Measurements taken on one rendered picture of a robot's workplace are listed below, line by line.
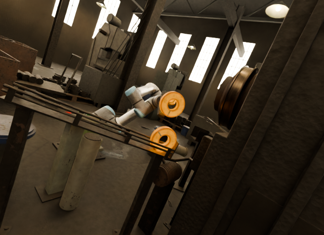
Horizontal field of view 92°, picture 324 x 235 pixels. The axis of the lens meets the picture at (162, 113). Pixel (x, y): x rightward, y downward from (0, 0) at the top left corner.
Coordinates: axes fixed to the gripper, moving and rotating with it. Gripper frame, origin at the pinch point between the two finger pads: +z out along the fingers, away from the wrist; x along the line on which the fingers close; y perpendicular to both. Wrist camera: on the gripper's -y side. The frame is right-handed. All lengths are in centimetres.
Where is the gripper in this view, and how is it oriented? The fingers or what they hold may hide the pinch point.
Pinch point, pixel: (173, 101)
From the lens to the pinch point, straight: 93.7
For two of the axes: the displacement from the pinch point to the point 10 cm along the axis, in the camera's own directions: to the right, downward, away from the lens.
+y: 2.8, -9.5, 1.3
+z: 3.9, -0.1, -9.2
